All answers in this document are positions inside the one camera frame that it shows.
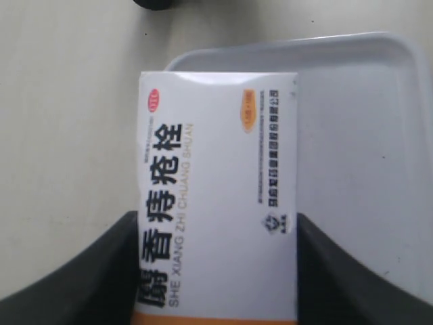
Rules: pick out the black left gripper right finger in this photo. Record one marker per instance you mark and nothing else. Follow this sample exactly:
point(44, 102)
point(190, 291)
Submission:
point(334, 288)

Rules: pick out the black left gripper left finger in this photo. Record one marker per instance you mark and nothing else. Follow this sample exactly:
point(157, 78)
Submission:
point(98, 286)

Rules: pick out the white medicine box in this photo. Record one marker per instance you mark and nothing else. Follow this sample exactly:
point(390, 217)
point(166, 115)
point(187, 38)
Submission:
point(217, 171)

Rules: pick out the black handheld barcode scanner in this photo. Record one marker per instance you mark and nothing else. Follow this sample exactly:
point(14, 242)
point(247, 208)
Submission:
point(154, 5)

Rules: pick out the white plastic tray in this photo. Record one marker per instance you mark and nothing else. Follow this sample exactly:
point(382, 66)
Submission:
point(364, 143)

